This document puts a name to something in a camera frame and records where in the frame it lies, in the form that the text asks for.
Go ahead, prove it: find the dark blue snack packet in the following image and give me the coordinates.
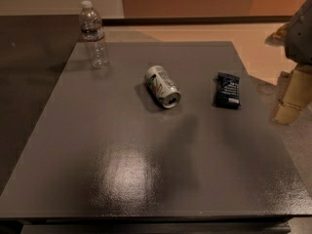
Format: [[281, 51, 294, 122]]
[[214, 72, 241, 109]]

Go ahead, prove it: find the silver 7up soda can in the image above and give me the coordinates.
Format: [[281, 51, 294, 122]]
[[144, 65, 181, 109]]

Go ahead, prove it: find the clear plastic water bottle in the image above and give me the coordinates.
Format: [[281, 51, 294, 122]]
[[79, 0, 109, 69]]

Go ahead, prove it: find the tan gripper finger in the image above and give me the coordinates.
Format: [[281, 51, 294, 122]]
[[272, 63, 312, 125], [269, 23, 289, 40]]

